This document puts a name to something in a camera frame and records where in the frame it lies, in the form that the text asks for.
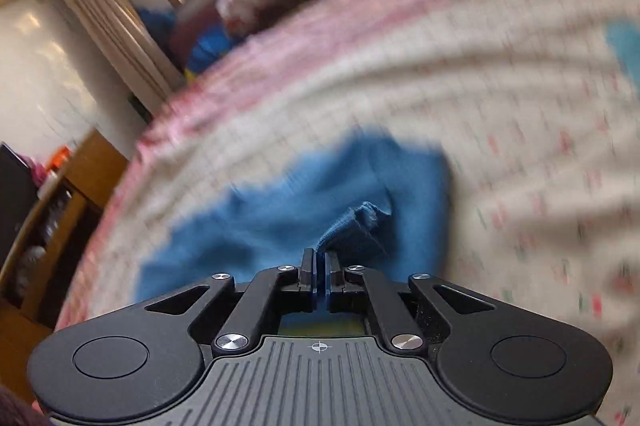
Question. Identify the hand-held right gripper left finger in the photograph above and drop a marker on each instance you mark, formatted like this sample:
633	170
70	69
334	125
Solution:
311	278

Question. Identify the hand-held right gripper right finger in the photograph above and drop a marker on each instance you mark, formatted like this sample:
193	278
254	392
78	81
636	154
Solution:
330	278

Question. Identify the blue knitted sweater yellow stripes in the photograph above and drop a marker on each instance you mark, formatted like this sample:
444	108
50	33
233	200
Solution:
300	191

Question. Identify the cherry print bed sheet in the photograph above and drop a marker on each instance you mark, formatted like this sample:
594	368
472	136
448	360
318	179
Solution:
500	131

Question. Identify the wooden cabinet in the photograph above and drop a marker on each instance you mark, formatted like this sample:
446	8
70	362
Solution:
95	166

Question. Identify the blue crumpled cloth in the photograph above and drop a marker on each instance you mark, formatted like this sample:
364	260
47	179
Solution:
210	51

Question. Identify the orange plastic object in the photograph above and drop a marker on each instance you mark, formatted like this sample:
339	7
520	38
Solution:
59	158

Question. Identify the blue hanging cloth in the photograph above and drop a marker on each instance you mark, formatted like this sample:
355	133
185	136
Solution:
152	21

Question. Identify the black television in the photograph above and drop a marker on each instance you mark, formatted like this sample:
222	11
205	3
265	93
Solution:
15	186

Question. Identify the person's purple fuzzy garment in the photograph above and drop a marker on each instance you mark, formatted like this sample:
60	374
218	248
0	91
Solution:
15	411

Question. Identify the beige curtain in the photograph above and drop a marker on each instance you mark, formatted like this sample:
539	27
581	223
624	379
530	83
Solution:
115	16

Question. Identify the teal folded cloth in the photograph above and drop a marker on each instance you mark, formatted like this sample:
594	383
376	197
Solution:
625	46

